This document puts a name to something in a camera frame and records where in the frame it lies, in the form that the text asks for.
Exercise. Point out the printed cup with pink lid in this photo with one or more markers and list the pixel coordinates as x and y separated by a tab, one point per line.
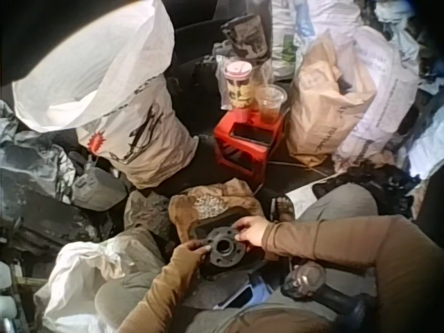
240	88

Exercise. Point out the white sack green print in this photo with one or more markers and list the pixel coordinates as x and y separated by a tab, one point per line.
298	31

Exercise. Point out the black phone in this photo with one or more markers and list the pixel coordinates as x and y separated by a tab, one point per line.
252	132

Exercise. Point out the person's legs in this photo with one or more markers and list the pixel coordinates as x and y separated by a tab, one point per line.
334	204

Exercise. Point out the clear plastic bag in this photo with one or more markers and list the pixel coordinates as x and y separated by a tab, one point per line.
222	74

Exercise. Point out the clear plastic cup brown drink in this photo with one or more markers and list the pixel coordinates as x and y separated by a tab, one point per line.
271	105

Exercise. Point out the white woven sack grey print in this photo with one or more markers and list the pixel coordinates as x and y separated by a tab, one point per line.
385	104

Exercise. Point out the brown paper sack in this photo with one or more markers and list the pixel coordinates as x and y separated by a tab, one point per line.
322	114

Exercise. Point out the person's left fingers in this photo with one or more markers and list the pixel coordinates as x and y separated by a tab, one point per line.
204	248

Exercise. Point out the white plastic bag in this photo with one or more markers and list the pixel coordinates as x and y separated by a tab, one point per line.
76	274

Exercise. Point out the blue and white plastic seat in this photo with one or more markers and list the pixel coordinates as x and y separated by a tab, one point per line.
237	295

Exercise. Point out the person's right hand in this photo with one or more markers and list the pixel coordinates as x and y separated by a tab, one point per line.
256	231

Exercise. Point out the heap of dark machine parts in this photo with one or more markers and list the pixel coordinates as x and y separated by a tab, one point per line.
52	225

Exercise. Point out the dark camouflage bag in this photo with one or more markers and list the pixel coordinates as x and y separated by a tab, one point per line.
248	36

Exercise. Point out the pile of small metal parts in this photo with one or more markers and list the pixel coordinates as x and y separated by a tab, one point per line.
213	208

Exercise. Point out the person's right fingers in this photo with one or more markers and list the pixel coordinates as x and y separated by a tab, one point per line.
243	230

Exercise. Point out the black power tool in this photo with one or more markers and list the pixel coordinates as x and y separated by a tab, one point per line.
312	284

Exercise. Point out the grey metal casting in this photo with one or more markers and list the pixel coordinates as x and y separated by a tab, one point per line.
98	189

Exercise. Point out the grey crumpled sack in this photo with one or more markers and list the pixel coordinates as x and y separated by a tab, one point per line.
31	156

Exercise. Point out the heap of black metal parts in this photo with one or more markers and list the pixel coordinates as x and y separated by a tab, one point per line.
374	189

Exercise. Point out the person's left hand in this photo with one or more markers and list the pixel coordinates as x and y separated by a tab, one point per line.
192	249

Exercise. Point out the brown cloth sack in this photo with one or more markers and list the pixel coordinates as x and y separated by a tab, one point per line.
184	211

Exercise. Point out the dark metal flange hub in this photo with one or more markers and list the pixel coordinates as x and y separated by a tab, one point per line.
222	251

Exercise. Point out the large white sack red print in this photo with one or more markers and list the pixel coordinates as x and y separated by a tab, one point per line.
114	90

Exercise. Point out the heap of bluish white sacks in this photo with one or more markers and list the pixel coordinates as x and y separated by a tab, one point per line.
426	138

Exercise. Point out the red plastic stool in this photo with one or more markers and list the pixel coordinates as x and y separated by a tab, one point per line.
239	152

